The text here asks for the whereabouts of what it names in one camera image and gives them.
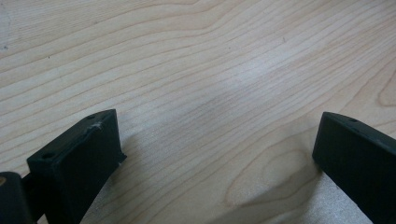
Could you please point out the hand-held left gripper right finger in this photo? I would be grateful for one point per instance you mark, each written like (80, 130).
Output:
(358, 158)

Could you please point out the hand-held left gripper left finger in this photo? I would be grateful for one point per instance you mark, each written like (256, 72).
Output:
(77, 168)

